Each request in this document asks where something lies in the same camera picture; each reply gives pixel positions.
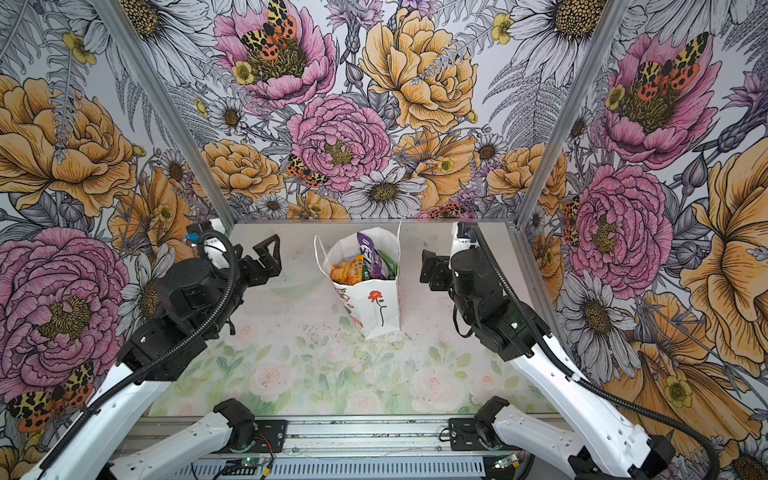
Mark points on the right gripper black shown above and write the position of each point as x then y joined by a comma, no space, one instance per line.
440,264

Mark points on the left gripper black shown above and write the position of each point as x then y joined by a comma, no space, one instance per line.
272,264

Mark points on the purple snack packet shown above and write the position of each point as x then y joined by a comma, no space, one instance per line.
374,263

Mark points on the white floral paper bag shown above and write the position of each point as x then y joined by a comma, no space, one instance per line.
373,304

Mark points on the narrow orange snack packet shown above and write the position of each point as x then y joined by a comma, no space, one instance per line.
350,271

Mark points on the green chips bag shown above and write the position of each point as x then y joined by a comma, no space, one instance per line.
390,263

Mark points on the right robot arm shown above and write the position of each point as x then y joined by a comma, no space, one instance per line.
511,329

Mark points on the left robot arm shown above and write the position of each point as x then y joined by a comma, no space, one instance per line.
197,299

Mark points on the green circuit board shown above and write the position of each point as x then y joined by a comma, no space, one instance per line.
247,466

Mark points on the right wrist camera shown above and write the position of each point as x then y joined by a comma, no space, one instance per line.
463,236

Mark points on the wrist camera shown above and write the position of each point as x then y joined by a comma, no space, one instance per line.
211,247
463,236

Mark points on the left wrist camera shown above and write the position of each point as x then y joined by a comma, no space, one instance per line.
211,247

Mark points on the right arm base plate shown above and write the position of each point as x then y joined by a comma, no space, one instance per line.
469,434

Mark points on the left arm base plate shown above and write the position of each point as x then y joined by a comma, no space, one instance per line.
262,436

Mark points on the left aluminium frame post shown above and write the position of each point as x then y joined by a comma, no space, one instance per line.
119,26

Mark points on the aluminium frame post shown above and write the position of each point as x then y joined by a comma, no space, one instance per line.
119,26
599,48

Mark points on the aluminium front rail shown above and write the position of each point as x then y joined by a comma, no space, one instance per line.
372,435

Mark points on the right aluminium frame post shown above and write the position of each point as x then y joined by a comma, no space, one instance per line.
599,48

